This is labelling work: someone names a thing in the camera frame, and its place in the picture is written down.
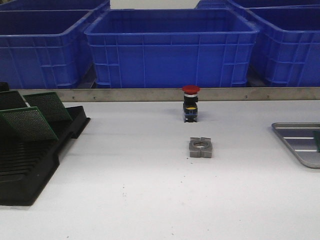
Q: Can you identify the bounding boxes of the rear dark board in rack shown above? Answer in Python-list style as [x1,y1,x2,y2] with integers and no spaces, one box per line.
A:
[0,90,28,111]

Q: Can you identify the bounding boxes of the far right rear blue crate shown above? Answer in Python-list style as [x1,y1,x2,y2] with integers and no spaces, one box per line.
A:
[229,0,320,8]

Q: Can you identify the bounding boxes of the left rear blue crate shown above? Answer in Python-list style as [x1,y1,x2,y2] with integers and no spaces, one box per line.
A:
[0,0,111,11]

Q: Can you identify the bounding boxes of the grey metal clamp block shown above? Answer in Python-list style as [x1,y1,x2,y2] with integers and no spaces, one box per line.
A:
[189,137,213,158]

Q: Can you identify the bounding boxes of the middle blue plastic crate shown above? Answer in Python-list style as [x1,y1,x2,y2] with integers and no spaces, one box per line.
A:
[85,9,259,89]

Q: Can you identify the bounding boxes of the black slotted board rack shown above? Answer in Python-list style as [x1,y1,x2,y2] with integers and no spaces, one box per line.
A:
[0,81,92,207]

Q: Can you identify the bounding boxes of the green perforated circuit board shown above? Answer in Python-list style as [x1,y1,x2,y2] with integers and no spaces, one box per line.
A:
[313,135,320,153]

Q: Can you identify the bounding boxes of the blue plastic crate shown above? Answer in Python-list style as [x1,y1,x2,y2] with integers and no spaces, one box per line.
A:
[85,9,259,89]
[0,10,96,89]
[246,7,320,87]

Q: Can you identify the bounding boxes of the silver metal tray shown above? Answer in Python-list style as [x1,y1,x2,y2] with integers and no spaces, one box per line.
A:
[271,122,320,169]

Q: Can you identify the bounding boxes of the red emergency stop button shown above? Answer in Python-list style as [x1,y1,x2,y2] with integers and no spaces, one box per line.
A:
[182,85,200,123]

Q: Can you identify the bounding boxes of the left blue plastic crate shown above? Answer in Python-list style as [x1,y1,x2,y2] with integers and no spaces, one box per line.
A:
[0,10,96,89]

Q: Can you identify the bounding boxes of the right blue plastic crate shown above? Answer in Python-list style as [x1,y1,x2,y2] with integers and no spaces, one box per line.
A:
[246,7,320,87]

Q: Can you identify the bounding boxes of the metal table edge rail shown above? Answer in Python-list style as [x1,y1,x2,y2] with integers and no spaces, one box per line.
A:
[7,86,320,103]

